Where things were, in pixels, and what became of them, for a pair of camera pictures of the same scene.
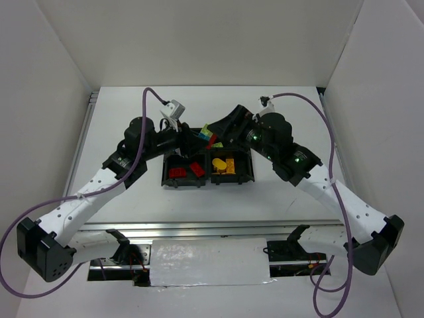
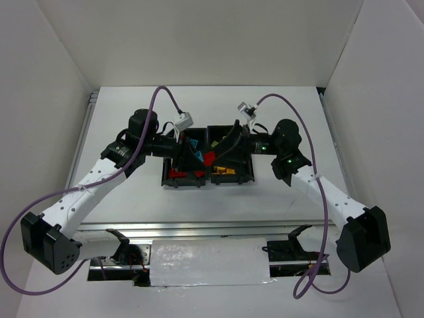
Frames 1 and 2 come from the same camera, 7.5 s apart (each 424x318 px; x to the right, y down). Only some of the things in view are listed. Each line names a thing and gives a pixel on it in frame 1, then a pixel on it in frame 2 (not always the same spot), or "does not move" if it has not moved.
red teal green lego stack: (207, 134) to (207, 159)
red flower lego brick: (177, 173) does not move
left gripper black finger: (193, 142) to (187, 159)
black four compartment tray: (218, 167) does not move
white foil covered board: (177, 262) does not move
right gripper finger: (230, 127) to (232, 150)
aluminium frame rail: (213, 229) does not move
